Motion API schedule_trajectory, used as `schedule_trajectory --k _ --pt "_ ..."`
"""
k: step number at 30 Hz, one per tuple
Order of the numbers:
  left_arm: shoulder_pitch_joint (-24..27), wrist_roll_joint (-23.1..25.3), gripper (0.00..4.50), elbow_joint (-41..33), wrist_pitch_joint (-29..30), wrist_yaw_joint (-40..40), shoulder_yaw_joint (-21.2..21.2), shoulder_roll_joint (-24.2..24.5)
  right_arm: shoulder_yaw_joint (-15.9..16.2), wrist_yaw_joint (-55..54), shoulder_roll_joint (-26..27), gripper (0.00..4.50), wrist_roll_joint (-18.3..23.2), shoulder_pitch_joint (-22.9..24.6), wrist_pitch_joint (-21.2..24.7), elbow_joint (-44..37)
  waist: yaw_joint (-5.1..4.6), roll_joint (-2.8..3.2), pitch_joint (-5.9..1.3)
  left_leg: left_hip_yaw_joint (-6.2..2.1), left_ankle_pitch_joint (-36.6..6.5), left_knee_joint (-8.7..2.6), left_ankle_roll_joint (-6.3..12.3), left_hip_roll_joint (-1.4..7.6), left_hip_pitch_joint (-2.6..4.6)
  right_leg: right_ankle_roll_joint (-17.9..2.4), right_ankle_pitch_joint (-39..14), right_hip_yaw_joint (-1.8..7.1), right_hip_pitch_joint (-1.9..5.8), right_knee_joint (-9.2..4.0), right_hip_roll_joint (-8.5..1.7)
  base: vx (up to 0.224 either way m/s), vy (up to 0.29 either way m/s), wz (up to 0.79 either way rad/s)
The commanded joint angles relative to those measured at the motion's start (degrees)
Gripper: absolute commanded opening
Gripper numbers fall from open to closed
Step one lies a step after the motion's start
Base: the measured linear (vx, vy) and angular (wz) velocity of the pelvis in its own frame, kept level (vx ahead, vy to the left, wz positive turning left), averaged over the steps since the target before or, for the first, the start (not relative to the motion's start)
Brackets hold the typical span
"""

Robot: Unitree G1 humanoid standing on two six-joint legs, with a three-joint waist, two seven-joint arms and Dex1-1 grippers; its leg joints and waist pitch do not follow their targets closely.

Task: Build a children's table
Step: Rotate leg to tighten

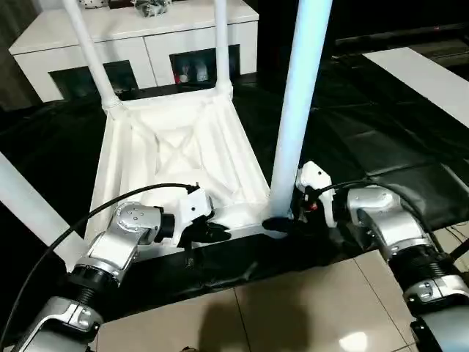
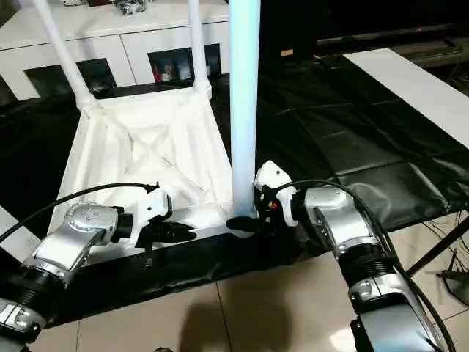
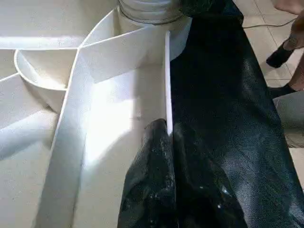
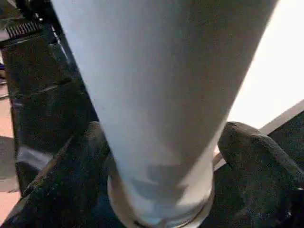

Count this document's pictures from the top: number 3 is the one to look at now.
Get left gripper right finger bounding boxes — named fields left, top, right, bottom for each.
left=172, top=123, right=248, bottom=228

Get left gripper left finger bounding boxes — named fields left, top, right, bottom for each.
left=117, top=118, right=178, bottom=228

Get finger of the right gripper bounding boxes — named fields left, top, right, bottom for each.
left=178, top=0, right=239, bottom=19

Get white plastic table leg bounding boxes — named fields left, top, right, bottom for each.
left=117, top=0, right=192, bottom=26

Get white plastic table top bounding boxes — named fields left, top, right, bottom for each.
left=0, top=0, right=193, bottom=228

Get black sock foot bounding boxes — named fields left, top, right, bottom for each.
left=266, top=42, right=295, bottom=69
left=268, top=84, right=299, bottom=98

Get black work mat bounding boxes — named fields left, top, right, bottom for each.
left=169, top=9, right=304, bottom=228

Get person's feet in black socks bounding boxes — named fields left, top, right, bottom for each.
left=275, top=0, right=304, bottom=52

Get bare person lower leg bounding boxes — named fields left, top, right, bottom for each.
left=288, top=53, right=304, bottom=93

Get thin grey floor cable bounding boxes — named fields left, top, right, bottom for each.
left=242, top=18, right=299, bottom=29

